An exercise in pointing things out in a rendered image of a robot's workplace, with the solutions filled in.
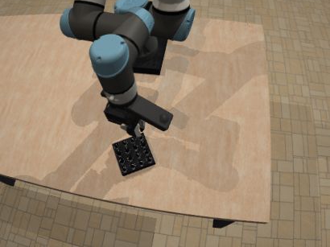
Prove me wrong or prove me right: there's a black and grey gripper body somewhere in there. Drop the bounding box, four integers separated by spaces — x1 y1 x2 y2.
104 91 140 128

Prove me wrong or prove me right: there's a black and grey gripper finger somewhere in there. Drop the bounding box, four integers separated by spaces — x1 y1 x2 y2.
138 119 146 132
120 124 142 138

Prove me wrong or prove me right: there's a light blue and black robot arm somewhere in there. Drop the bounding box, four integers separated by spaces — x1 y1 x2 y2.
60 0 195 131

